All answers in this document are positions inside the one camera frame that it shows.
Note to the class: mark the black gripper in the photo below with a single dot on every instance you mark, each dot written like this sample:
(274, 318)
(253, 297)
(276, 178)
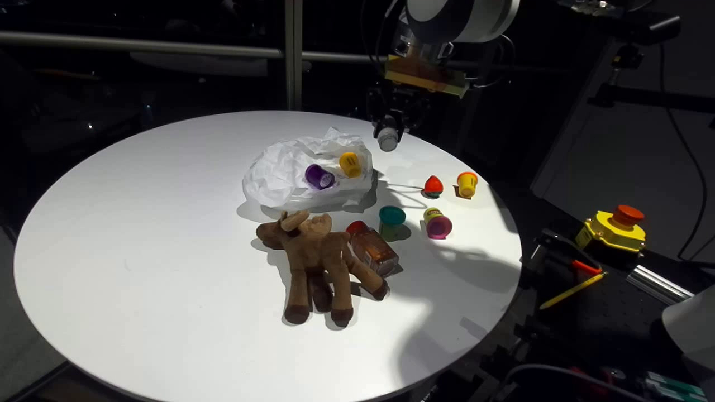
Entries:
(392, 106)

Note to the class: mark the yellow play dough tub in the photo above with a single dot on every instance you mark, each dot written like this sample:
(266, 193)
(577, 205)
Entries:
(350, 164)

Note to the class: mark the purple plastic tub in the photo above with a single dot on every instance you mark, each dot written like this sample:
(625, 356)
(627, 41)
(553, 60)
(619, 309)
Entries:
(319, 176)

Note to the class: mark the yellow tub with orange lid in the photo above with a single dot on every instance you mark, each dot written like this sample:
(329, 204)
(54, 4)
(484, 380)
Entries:
(466, 183)

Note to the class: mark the teal lidded tub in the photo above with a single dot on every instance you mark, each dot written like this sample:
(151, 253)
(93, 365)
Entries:
(392, 217)

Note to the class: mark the yellow tub with pink lid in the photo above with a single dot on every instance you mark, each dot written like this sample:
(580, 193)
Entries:
(436, 223)

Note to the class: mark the clear plastic bag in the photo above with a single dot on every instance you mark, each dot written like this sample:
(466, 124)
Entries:
(276, 176)

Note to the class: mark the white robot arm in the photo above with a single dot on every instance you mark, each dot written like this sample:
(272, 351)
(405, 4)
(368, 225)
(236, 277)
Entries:
(418, 36)

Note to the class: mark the metal window railing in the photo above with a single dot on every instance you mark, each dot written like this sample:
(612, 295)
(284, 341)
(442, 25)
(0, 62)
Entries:
(106, 43)

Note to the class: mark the brown plush moose toy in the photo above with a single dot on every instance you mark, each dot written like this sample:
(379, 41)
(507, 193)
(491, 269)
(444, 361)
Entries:
(321, 264)

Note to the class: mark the yellow emergency stop button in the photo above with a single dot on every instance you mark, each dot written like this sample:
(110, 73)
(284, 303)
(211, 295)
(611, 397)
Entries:
(619, 228)

